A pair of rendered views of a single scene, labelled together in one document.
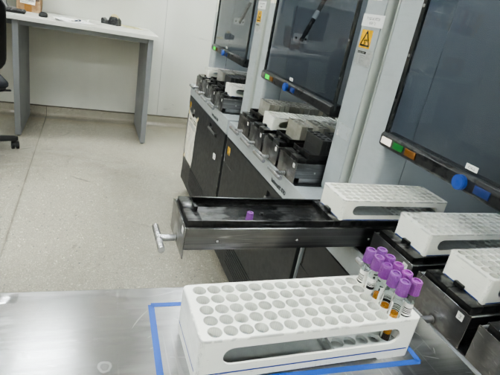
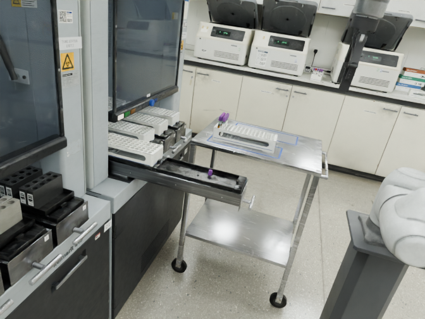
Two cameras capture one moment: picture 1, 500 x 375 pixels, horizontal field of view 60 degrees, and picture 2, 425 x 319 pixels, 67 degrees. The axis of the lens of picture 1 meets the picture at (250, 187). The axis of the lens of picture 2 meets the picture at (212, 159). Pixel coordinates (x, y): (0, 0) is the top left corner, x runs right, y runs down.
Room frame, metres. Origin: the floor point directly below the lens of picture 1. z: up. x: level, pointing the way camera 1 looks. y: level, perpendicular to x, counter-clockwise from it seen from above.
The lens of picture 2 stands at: (1.71, 0.62, 1.37)
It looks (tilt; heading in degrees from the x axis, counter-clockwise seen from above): 25 degrees down; 215
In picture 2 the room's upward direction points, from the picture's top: 9 degrees clockwise
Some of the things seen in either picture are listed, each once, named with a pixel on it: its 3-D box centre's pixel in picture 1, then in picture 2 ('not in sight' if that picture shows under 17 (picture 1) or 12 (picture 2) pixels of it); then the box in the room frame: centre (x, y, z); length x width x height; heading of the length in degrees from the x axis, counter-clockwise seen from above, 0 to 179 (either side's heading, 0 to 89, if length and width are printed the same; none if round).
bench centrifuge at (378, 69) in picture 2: not in sight; (369, 49); (-1.88, -0.23, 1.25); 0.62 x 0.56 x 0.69; 22
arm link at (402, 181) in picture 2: not in sight; (403, 199); (0.50, 0.60, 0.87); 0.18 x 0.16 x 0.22; 16
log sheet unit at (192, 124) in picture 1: (188, 137); not in sight; (2.57, 0.43, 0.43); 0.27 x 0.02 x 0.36; 23
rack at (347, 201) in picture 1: (383, 204); (123, 148); (0.99, -0.33, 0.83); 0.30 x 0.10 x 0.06; 113
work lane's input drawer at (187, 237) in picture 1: (313, 223); (164, 171); (0.92, -0.16, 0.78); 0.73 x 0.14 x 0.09; 113
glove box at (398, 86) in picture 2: not in sight; (405, 87); (-2.21, 0.17, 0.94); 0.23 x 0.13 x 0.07; 117
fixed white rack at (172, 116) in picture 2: not in sight; (150, 114); (0.61, -0.61, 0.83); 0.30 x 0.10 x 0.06; 113
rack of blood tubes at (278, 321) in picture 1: (300, 321); (245, 137); (0.46, -0.10, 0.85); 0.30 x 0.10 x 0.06; 113
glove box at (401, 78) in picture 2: not in sight; (410, 80); (-2.22, 0.19, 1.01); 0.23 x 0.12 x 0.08; 112
